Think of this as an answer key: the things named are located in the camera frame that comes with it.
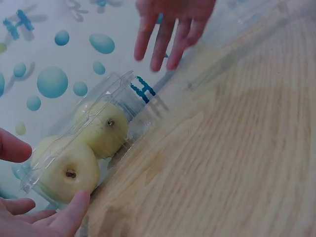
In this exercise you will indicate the pale yellow apple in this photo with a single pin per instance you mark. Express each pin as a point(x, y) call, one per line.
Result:
point(66, 170)
point(106, 130)

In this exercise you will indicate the clear plastic clamshell box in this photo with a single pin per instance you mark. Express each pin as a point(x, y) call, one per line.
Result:
point(118, 98)

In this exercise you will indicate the person's left hand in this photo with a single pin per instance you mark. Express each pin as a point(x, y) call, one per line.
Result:
point(22, 224)

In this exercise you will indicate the person's right hand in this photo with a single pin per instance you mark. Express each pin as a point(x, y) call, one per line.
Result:
point(172, 17)

